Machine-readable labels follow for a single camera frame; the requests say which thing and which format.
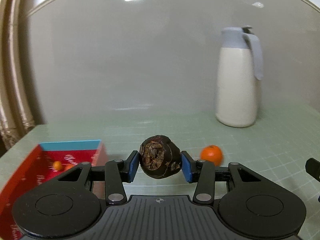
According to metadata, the orange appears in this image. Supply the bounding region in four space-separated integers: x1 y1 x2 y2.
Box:
200 145 223 166

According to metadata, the dark mangosteen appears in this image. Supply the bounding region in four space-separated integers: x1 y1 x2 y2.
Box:
139 135 182 179

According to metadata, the small kumquat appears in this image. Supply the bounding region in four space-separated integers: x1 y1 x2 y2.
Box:
53 161 63 171

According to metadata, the red strawberry-like fruit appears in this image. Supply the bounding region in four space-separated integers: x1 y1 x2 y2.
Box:
64 164 74 171

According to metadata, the green grid table mat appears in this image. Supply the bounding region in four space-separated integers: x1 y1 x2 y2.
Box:
1 103 319 239

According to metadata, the colourful cardboard box tray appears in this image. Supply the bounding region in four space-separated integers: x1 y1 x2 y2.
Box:
1 140 108 239

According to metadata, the white thermos jug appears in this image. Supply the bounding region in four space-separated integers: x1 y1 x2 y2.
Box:
215 25 263 128

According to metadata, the beige satin curtain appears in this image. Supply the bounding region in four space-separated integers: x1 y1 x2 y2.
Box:
1 0 35 150

